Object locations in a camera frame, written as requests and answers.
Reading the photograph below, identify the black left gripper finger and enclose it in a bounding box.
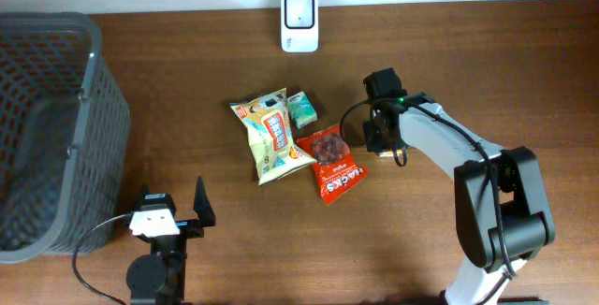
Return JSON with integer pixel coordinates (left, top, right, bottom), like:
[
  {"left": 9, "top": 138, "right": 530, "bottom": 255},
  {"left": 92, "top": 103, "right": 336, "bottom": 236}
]
[
  {"left": 133, "top": 183, "right": 150, "bottom": 211},
  {"left": 193, "top": 176, "right": 216, "bottom": 226}
]

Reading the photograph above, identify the orange Kleenex tissue pack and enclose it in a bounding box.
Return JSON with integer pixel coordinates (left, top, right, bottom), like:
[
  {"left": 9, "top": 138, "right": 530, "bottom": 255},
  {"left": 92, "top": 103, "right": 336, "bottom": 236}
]
[{"left": 378, "top": 150, "right": 402, "bottom": 157}]

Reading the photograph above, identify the red Hacks candy bag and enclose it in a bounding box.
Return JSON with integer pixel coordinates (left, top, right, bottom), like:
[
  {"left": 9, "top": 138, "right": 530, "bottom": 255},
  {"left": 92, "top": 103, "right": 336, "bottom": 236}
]
[{"left": 296, "top": 124, "right": 369, "bottom": 205}]

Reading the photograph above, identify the beige snack chip bag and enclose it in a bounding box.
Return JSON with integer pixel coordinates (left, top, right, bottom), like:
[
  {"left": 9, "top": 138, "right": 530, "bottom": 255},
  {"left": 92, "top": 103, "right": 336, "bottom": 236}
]
[{"left": 229, "top": 88, "right": 316, "bottom": 186}]

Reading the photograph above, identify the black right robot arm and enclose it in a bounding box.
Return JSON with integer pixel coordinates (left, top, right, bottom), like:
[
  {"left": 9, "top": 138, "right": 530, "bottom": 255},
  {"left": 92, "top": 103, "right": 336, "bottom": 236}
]
[{"left": 363, "top": 68, "right": 556, "bottom": 304}]

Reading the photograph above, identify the white barcode scanner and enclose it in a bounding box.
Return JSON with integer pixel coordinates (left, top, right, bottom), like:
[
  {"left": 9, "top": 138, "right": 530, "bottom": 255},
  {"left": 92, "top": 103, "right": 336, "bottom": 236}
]
[{"left": 280, "top": 0, "right": 319, "bottom": 53}]

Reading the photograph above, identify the grey plastic mesh basket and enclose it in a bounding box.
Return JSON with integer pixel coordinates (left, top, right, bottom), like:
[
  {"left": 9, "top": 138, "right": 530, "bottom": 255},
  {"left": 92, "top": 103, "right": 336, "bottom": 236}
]
[{"left": 1, "top": 12, "right": 131, "bottom": 264}]

